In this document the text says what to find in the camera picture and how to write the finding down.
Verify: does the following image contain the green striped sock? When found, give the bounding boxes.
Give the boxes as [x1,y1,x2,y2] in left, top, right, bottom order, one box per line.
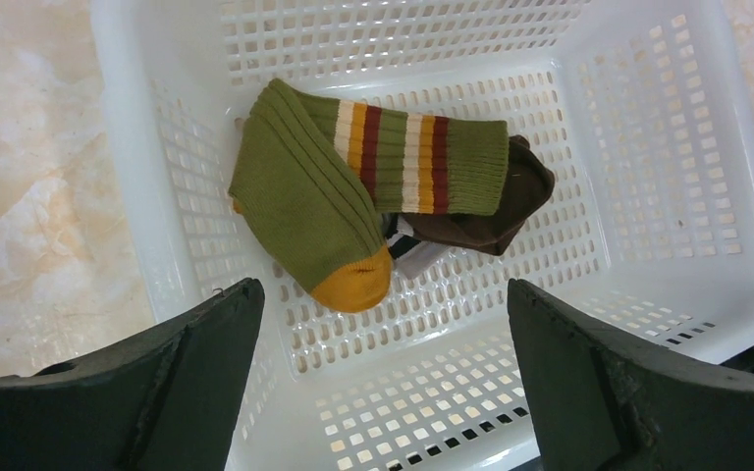
[229,78,509,313]

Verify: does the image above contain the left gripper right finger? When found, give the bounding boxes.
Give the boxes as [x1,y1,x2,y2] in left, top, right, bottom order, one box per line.
[508,280,754,470]

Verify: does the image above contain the brown sock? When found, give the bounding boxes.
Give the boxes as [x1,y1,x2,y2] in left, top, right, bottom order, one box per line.
[383,135,555,280]

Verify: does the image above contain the white plastic mesh basket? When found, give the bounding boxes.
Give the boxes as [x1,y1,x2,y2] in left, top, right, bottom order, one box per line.
[90,1,754,470]

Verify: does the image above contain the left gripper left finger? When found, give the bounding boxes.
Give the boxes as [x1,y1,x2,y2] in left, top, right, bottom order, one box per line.
[0,279,265,470]

